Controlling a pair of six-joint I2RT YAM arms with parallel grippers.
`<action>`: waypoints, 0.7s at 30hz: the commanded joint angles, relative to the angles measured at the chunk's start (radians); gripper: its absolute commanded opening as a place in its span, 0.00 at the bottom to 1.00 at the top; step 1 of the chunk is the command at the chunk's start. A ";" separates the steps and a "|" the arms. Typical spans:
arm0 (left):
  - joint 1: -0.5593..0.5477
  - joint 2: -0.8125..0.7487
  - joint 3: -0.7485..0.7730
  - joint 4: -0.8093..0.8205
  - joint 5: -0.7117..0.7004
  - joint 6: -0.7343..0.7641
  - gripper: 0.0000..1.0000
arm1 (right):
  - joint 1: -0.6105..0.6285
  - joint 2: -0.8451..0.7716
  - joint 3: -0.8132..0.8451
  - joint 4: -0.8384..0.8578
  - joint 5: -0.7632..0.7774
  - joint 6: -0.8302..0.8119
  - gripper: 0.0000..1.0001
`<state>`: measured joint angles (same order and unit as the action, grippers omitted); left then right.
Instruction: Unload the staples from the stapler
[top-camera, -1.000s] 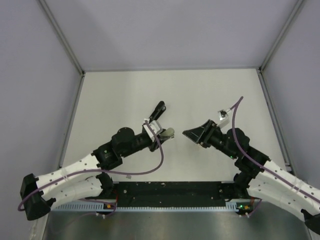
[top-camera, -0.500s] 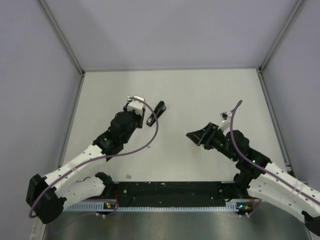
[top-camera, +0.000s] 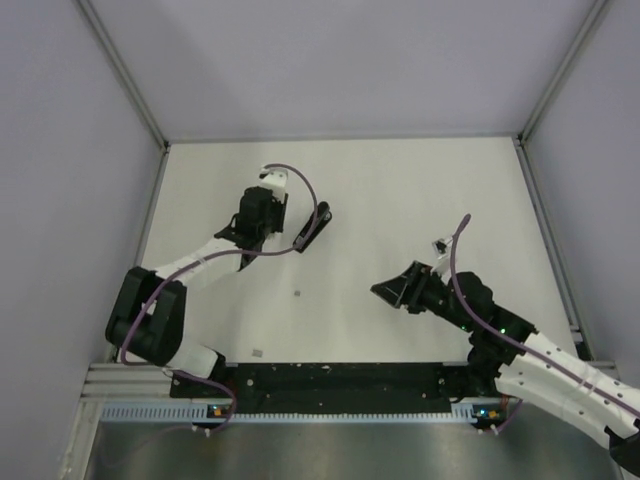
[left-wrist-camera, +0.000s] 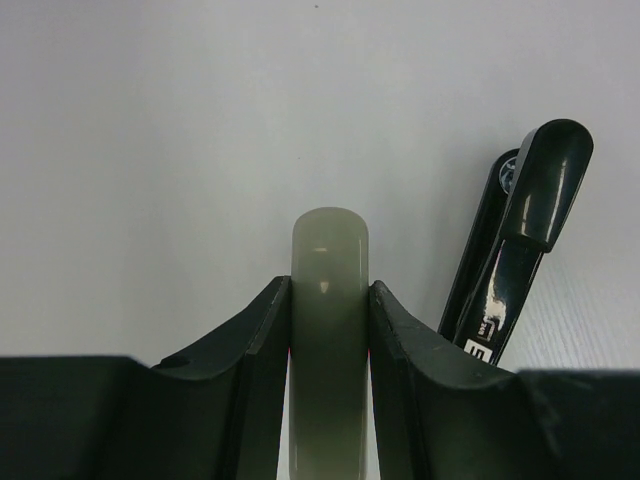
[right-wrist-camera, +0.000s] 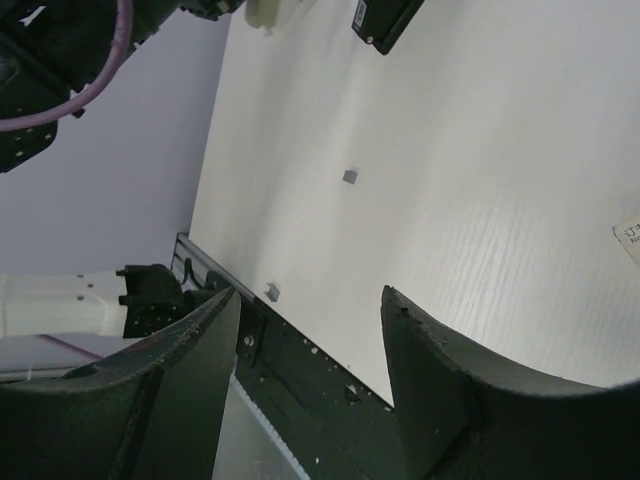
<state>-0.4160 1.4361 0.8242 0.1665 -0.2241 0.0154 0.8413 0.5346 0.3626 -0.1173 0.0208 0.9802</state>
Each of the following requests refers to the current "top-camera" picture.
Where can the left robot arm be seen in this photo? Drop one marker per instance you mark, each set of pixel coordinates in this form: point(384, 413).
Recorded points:
point(149, 316)

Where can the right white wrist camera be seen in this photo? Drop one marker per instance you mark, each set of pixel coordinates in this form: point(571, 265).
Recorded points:
point(442, 248)

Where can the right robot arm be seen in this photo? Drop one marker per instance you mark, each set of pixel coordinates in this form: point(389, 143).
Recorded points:
point(510, 355)

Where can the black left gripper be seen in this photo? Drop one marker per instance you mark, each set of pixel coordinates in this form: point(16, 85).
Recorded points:
point(279, 207)

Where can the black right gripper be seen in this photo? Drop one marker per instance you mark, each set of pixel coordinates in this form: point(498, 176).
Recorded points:
point(408, 287)

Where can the black stapler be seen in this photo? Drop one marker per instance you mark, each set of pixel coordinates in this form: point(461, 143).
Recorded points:
point(313, 227)

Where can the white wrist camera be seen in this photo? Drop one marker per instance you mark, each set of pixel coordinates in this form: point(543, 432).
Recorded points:
point(275, 180)
point(442, 248)

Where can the aluminium frame rail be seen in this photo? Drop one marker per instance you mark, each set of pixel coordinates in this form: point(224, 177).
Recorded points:
point(122, 73)

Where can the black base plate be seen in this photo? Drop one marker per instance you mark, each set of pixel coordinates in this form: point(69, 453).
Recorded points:
point(346, 388)

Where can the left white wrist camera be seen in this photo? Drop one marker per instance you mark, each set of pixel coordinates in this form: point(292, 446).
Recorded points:
point(275, 180)

